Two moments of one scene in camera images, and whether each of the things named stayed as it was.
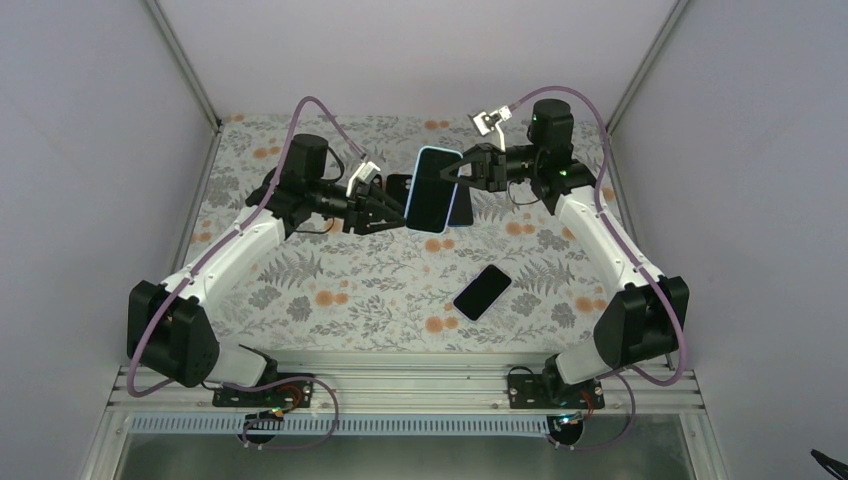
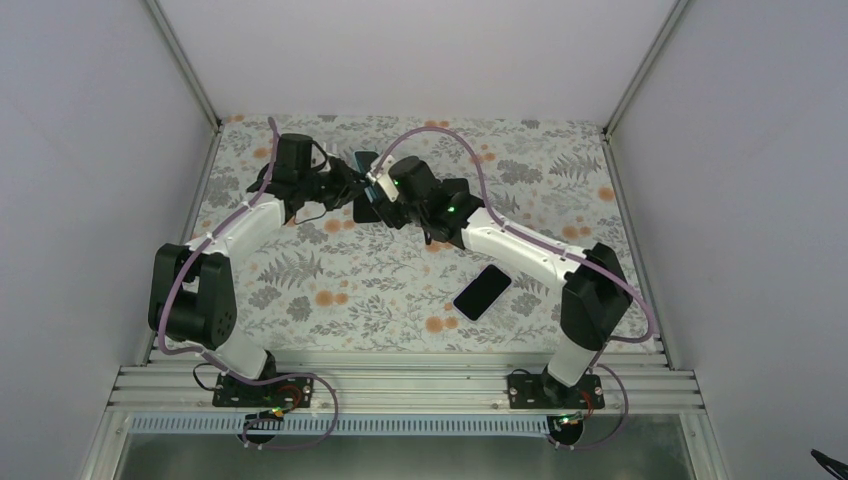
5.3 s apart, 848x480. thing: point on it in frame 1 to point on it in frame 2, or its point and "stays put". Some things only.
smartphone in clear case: x=482 y=293 stays put
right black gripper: x=487 y=169 to x=387 y=214
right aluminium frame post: x=643 y=65 stays put
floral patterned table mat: x=524 y=277 stays put
